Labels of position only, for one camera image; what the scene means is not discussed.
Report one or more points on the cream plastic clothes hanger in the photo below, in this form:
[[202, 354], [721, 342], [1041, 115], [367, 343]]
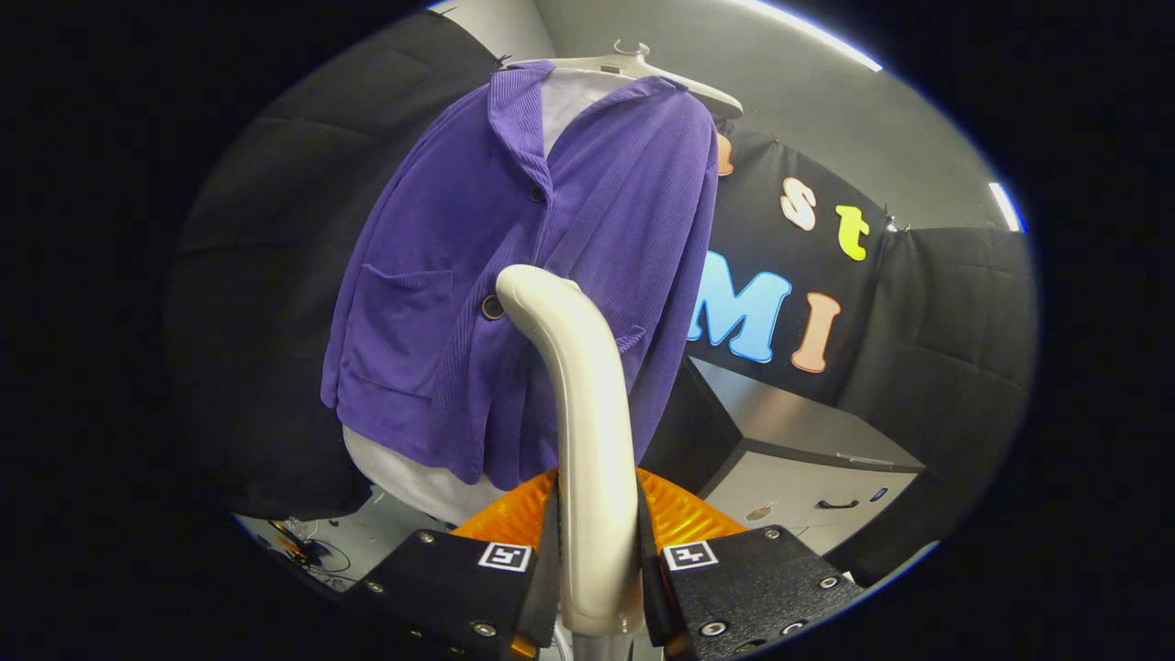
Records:
[[643, 72]]

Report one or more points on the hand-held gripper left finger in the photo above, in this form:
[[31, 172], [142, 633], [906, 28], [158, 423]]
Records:
[[459, 588]]

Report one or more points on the white garment steamer head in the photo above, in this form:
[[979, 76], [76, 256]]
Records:
[[592, 413]]

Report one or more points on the grey cabinet with dark top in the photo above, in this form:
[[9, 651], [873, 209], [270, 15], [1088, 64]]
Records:
[[789, 431]]

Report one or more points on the white shirt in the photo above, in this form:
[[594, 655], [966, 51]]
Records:
[[413, 477]]

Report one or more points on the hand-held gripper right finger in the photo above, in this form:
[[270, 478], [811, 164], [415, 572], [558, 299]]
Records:
[[744, 588]]

